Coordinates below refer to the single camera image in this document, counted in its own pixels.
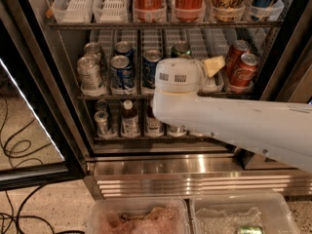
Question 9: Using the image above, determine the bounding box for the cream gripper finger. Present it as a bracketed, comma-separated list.
[203, 56, 225, 78]

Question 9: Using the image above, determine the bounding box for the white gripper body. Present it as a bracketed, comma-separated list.
[155, 58, 204, 94]

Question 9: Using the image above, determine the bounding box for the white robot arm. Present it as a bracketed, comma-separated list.
[153, 58, 312, 173]

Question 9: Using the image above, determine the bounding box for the rear green soda can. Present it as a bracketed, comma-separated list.
[171, 41, 192, 59]

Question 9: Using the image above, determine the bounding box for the front red Coca-Cola can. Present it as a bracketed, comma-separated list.
[229, 53, 258, 87]

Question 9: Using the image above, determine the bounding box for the red coca-cola can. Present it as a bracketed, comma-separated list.
[229, 53, 258, 87]
[225, 40, 251, 77]

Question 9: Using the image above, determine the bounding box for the rear red Coca-Cola can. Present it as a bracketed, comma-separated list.
[225, 40, 251, 77]

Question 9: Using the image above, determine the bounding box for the silver can bottom shelf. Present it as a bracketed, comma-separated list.
[168, 125, 187, 137]

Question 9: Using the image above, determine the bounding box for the front light blue Pepsi can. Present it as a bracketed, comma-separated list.
[110, 55, 135, 90]

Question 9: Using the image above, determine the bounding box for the rear blue Pepsi can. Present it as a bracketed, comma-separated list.
[114, 41, 135, 62]

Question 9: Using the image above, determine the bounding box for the rear slim silver can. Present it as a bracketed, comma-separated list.
[95, 99, 108, 111]

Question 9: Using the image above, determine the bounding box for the slim silver can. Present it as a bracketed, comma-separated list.
[94, 110, 112, 136]
[95, 99, 108, 111]

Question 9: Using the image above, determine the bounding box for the stainless steel fridge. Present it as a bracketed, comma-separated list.
[9, 0, 312, 201]

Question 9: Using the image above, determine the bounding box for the front slim silver can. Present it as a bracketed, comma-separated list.
[94, 110, 112, 136]

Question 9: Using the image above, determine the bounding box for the front white soda can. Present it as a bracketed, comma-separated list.
[77, 56, 104, 91]

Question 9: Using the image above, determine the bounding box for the white soda can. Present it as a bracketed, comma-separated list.
[84, 42, 104, 67]
[77, 56, 104, 91]

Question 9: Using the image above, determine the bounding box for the rear white soda can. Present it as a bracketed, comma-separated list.
[84, 42, 104, 67]

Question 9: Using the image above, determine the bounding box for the empty white shelf tray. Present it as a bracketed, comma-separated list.
[52, 0, 94, 23]

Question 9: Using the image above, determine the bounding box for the open glass fridge door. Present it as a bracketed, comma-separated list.
[0, 0, 86, 191]

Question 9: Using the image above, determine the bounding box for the green can in bin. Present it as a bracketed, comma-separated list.
[236, 225, 264, 234]

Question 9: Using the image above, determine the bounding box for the right brown juice bottle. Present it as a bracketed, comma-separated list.
[145, 99, 164, 137]

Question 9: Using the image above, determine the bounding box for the brown juice bottle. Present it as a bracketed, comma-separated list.
[121, 99, 140, 137]
[145, 99, 164, 137]

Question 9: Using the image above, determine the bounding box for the left brown juice bottle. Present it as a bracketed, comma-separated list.
[121, 99, 140, 137]

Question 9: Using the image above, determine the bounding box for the right clear plastic bin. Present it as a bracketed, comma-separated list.
[189, 191, 300, 234]

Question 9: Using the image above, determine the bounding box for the clear plastic bin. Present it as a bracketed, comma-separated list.
[189, 191, 300, 234]
[85, 197, 190, 234]

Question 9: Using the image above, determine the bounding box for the left clear plastic bin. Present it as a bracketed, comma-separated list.
[85, 197, 190, 234]

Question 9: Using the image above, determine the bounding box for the black floor cable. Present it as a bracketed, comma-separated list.
[0, 97, 86, 234]

